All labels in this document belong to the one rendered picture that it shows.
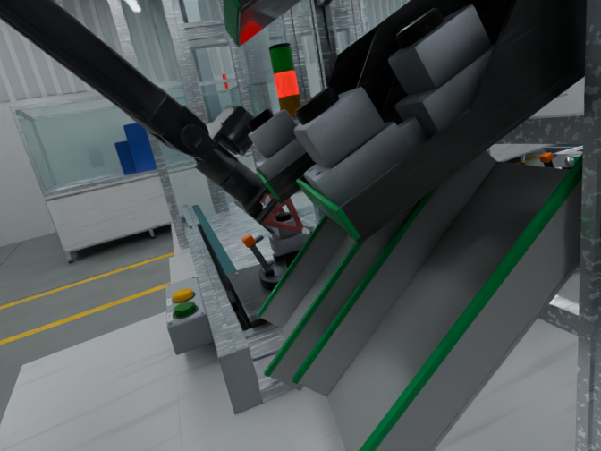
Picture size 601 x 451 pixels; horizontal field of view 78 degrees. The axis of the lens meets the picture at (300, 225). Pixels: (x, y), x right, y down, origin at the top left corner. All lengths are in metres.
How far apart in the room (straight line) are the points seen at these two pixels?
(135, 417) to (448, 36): 0.65
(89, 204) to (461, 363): 5.51
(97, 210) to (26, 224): 3.33
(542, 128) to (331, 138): 0.12
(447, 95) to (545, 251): 0.11
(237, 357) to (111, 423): 0.24
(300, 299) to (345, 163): 0.30
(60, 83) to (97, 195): 3.56
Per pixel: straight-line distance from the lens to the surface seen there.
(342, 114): 0.24
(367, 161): 0.25
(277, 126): 0.39
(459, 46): 0.27
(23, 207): 8.80
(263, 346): 0.58
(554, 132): 0.26
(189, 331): 0.71
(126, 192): 5.64
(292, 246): 0.69
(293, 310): 0.52
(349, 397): 0.38
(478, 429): 0.56
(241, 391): 0.61
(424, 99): 0.26
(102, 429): 0.73
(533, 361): 0.67
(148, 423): 0.69
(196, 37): 1.76
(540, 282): 0.27
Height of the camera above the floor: 1.26
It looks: 16 degrees down
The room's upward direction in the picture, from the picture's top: 11 degrees counter-clockwise
